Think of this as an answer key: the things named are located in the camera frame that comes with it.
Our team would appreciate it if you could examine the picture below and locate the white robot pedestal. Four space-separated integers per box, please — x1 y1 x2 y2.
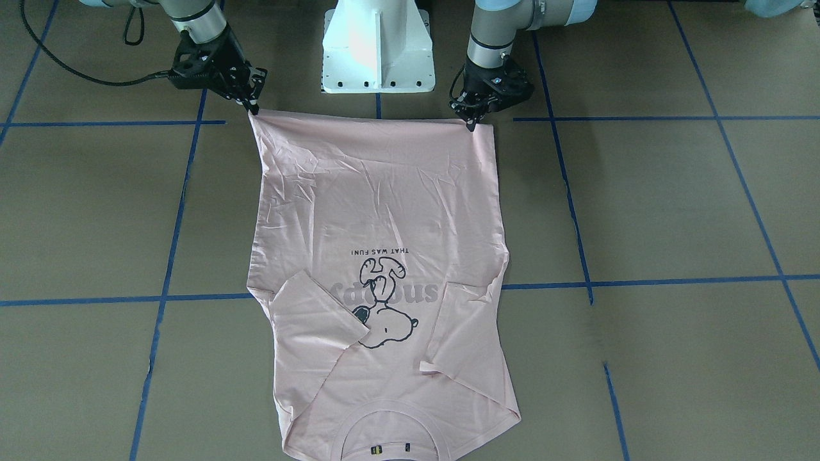
320 1 436 94

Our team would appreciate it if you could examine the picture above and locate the pink printed t-shirt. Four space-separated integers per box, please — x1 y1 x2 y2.
247 110 521 460

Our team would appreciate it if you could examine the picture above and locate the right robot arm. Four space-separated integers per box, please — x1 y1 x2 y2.
84 1 267 115

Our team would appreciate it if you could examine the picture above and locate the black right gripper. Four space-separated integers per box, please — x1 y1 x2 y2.
168 27 267 116

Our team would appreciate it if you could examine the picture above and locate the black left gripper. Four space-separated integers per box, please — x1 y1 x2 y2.
450 56 535 133

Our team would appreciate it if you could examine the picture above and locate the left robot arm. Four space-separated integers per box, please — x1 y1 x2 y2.
449 1 818 132

